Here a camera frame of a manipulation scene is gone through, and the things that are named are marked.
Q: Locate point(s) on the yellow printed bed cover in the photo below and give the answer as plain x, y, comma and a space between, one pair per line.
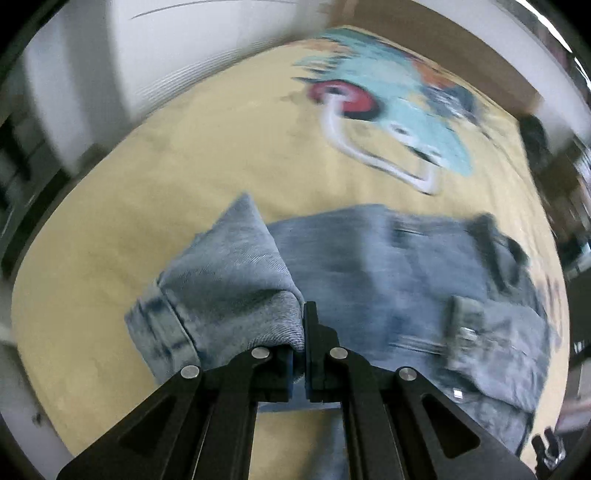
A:
161, 184

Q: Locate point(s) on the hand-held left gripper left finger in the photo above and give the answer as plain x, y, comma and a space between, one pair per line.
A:
288, 374

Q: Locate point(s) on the white wardrobe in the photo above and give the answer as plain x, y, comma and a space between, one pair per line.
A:
138, 46

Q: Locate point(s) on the blue denim jacket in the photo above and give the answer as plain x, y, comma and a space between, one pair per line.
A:
369, 277

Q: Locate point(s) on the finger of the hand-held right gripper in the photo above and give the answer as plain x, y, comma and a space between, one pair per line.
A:
547, 454

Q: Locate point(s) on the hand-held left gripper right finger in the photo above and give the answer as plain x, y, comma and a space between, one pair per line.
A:
315, 350

